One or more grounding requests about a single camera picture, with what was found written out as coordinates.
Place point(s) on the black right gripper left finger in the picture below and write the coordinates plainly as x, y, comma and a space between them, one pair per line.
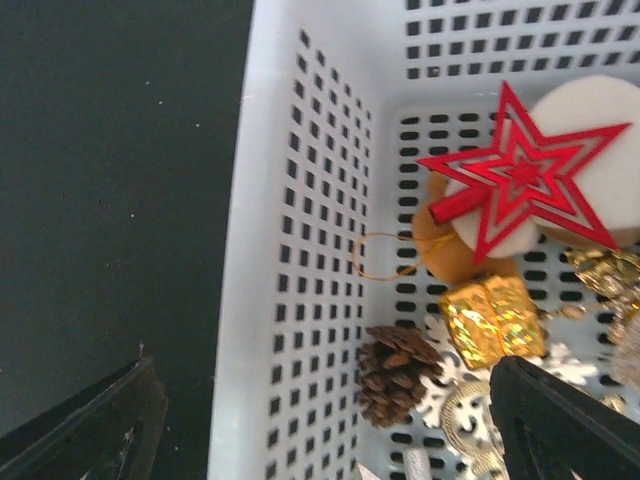
109, 430

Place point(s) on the red star tree topper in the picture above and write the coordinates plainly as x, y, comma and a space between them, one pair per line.
523, 174

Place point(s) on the gold gift box ornament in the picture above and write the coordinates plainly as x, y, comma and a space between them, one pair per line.
491, 318

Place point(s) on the gold bell ornament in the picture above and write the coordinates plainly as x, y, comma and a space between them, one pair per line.
613, 275

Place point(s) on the brown gingerbread ornament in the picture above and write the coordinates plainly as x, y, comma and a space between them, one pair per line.
440, 250

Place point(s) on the white perforated plastic basket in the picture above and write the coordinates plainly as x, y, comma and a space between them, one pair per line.
340, 100

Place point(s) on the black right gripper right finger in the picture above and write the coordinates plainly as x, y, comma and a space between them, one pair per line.
551, 430

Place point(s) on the white snowflake ornament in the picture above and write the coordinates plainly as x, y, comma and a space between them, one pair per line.
469, 413

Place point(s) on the brown pine cone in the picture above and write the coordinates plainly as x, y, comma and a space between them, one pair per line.
391, 368

